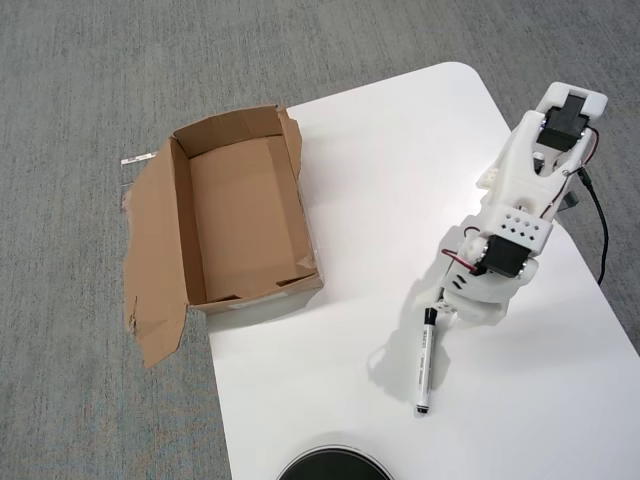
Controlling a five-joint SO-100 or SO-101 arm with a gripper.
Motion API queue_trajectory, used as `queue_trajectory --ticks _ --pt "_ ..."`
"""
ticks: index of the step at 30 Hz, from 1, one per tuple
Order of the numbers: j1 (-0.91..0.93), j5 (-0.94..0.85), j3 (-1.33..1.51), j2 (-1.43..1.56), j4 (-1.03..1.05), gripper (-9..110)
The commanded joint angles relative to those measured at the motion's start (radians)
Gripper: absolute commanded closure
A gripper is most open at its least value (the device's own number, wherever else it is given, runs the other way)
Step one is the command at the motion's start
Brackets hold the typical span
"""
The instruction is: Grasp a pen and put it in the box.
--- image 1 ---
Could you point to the white strip on carpet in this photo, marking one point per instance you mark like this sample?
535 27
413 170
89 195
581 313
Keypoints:
137 159

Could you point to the open brown cardboard box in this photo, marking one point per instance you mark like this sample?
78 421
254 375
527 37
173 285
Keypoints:
235 200

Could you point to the white marker pen black cap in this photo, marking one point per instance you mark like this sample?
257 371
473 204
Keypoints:
425 365

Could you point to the black round disc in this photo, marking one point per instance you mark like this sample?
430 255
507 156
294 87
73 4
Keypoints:
332 462

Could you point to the white perforated moving gripper finger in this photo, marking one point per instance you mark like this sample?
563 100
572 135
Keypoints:
446 309

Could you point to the white tapered fixed gripper finger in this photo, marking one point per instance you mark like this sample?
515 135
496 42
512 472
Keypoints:
477 319

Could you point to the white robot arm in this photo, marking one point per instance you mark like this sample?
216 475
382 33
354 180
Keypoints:
525 185

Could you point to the grey table clamp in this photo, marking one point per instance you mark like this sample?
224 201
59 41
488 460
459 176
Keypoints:
571 200

